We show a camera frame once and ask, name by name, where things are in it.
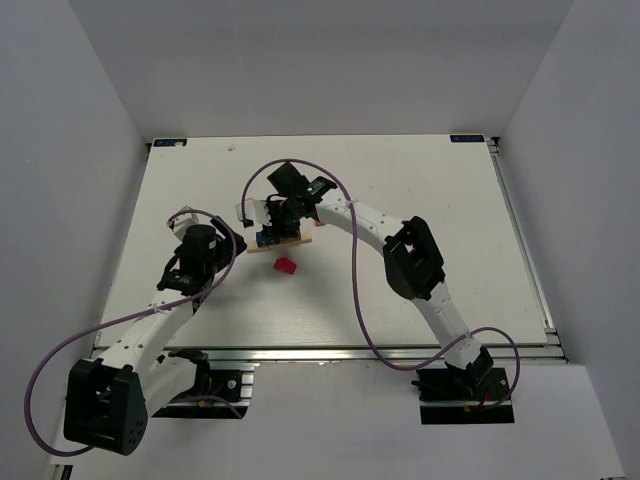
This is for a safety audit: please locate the natural wood block hotel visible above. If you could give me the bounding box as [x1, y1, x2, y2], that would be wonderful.
[288, 231, 312, 246]

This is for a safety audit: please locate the small natural wood block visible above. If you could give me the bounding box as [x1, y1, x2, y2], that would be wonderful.
[246, 241, 269, 253]

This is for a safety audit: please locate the blue wood block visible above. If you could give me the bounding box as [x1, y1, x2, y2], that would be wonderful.
[256, 232, 278, 248]

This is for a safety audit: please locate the red roof block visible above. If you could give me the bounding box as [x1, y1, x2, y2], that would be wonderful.
[273, 257, 297, 275]

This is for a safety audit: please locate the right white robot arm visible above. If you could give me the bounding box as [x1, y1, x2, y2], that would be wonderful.
[256, 160, 493, 396]

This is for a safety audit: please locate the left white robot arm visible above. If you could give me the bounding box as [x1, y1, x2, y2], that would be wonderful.
[63, 218, 246, 455]

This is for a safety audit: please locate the left blue table label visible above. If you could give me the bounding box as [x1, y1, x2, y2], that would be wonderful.
[152, 138, 188, 148]

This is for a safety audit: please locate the blue table label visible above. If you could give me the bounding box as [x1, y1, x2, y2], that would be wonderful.
[449, 134, 486, 143]
[152, 138, 188, 148]

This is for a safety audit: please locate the right blue table label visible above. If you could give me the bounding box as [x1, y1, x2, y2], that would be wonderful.
[449, 134, 486, 143]

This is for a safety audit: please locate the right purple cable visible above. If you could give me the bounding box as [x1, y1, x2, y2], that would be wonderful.
[239, 158, 524, 411]

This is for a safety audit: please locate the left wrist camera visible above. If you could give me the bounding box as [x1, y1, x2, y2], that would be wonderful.
[167, 206, 199, 241]

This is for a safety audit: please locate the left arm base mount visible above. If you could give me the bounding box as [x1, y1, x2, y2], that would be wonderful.
[145, 348, 254, 420]

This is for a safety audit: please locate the aluminium table rail front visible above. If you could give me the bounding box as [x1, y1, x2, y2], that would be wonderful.
[94, 344, 566, 366]

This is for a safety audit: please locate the aluminium table rail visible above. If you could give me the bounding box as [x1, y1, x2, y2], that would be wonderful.
[486, 137, 563, 349]
[94, 344, 566, 366]

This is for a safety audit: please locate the aluminium table rail right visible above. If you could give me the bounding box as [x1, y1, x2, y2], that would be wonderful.
[486, 137, 563, 349]

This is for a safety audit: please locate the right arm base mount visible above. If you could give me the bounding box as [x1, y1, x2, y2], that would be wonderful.
[411, 368, 515, 426]

